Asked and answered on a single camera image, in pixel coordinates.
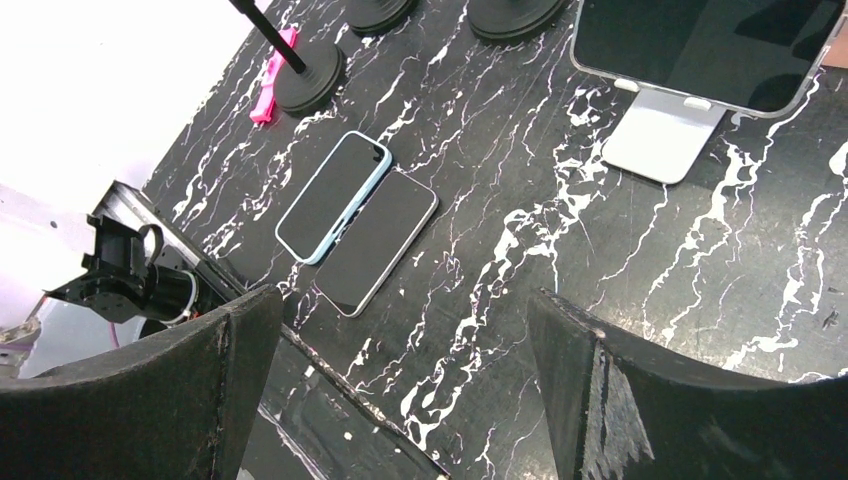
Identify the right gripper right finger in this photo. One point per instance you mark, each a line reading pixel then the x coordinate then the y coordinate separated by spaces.
pixel 621 407

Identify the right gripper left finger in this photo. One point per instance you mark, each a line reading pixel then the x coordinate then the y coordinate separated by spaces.
pixel 179 404

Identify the white-edged black smartphone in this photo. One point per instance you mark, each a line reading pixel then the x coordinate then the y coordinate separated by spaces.
pixel 370 248

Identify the light blue phone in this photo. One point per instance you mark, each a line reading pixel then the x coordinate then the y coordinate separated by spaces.
pixel 343 180

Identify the black round-base phone stand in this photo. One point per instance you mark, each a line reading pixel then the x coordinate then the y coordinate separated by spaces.
pixel 375 17

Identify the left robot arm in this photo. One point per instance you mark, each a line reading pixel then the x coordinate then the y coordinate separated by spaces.
pixel 122 280

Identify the silver desktop phone stand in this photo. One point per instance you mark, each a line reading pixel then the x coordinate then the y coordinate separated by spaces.
pixel 661 134

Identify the white phone on silver stand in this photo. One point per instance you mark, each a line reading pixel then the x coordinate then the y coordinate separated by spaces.
pixel 757 56

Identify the pink marker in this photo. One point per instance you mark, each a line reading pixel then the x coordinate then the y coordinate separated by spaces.
pixel 263 109

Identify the orange file organizer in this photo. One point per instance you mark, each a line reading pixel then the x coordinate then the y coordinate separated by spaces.
pixel 837 55

